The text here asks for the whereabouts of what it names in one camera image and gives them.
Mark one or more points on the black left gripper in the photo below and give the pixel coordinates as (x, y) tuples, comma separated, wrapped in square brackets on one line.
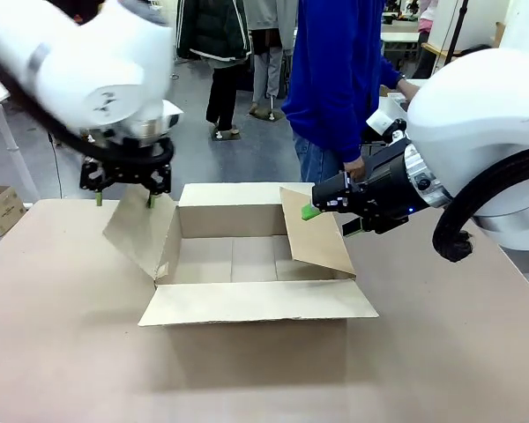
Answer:
[(128, 165)]

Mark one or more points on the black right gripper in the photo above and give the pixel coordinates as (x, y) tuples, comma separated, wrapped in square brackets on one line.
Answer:
[(383, 189)]

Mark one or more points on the large brown cardboard box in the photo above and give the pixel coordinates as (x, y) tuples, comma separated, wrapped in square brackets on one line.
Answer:
[(255, 304)]

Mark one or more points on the person's left forearm blue sleeve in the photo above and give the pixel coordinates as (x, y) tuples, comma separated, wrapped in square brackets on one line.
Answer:
[(390, 72)]

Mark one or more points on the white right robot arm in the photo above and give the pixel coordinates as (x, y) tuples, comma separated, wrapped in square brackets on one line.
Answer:
[(467, 110)]

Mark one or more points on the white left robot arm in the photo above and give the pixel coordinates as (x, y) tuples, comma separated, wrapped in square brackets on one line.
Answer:
[(70, 66)]

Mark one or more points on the person's right forearm blue sleeve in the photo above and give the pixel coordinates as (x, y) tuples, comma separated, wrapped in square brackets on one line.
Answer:
[(352, 132)]

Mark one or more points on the small printed cardboard box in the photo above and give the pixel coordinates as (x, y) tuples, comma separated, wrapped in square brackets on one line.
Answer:
[(2, 207)]

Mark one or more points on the person's right hand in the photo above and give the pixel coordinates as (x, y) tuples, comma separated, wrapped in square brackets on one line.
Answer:
[(355, 168)]

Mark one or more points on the person's left hand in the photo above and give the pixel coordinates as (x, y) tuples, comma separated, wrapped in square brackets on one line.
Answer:
[(409, 90)]

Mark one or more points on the dark floor foot pedal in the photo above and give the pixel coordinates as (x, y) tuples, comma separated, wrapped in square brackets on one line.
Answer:
[(224, 133), (265, 114)]

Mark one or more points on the person in blue sweater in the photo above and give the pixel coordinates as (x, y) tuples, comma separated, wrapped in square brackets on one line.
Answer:
[(326, 66)]

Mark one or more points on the dark wristwatch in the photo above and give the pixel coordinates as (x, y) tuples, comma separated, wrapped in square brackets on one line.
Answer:
[(401, 78)]

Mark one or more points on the person in grey clothes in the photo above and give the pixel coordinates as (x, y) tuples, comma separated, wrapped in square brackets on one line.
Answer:
[(264, 66)]

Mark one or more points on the person in dark striped jacket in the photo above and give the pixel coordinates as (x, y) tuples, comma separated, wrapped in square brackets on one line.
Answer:
[(213, 35)]

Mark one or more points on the white background desk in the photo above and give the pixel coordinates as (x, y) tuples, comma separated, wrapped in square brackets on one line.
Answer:
[(399, 37)]

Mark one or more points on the wooden desk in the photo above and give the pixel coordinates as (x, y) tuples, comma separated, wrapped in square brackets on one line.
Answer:
[(441, 52)]

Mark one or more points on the black bag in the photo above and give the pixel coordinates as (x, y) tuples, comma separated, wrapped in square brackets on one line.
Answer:
[(476, 48)]

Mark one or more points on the person in pink top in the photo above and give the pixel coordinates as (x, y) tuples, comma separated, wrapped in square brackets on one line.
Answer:
[(426, 15)]

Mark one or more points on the black tripod pole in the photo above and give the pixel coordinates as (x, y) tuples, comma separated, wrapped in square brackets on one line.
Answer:
[(456, 26)]

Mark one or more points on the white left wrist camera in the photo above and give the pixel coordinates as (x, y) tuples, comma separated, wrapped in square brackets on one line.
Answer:
[(173, 118)]

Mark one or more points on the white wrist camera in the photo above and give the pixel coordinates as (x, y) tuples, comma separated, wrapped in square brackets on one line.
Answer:
[(173, 118), (379, 121)]

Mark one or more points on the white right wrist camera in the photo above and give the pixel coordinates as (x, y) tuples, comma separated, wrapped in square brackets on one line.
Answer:
[(379, 121)]

